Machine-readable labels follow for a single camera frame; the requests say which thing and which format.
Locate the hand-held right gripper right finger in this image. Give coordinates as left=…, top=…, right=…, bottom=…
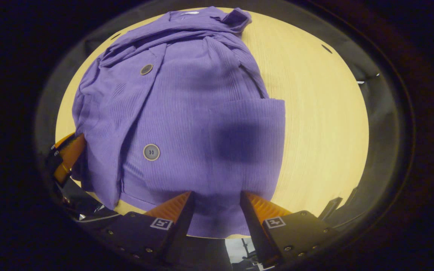
left=240, top=191, right=340, bottom=268

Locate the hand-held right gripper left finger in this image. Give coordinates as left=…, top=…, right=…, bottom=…
left=101, top=191, right=196, bottom=264

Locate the purple jacket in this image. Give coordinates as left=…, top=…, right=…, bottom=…
left=72, top=6, right=286, bottom=239

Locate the dark metal stand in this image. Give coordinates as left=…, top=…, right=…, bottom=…
left=233, top=238, right=263, bottom=271

